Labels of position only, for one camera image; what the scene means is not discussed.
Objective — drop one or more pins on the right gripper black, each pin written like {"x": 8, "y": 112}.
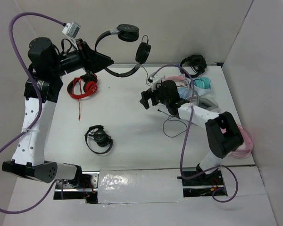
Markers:
{"x": 148, "y": 94}

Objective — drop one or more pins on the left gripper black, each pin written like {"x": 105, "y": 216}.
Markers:
{"x": 91, "y": 60}

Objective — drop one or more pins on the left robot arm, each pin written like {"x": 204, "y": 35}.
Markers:
{"x": 41, "y": 95}

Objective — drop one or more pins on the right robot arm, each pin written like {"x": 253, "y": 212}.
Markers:
{"x": 222, "y": 130}

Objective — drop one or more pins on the red black headphones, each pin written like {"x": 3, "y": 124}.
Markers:
{"x": 87, "y": 85}

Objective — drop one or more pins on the pink blue cat-ear headphones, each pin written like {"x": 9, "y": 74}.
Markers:
{"x": 182, "y": 84}

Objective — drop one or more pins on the teal white headphones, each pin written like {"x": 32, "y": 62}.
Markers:
{"x": 202, "y": 86}

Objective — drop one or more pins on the grey white headphones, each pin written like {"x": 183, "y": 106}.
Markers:
{"x": 205, "y": 102}

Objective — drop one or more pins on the small black folded headphones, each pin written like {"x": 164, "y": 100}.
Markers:
{"x": 102, "y": 139}

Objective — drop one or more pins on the glossy white tape sheet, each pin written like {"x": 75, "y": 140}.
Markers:
{"x": 139, "y": 186}

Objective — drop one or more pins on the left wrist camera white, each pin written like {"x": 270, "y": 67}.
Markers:
{"x": 71, "y": 30}

